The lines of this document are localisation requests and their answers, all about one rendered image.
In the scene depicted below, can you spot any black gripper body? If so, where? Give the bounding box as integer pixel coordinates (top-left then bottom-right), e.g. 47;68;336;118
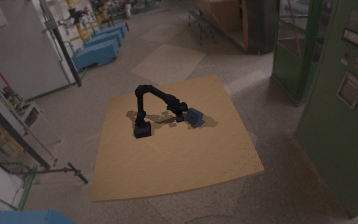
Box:
172;111;184;123

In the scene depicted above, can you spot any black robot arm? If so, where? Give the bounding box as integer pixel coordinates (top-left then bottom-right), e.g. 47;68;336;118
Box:
135;84;188;128

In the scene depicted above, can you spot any dark grey sloped panel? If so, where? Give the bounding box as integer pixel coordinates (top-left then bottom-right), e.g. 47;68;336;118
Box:
186;108;205;127

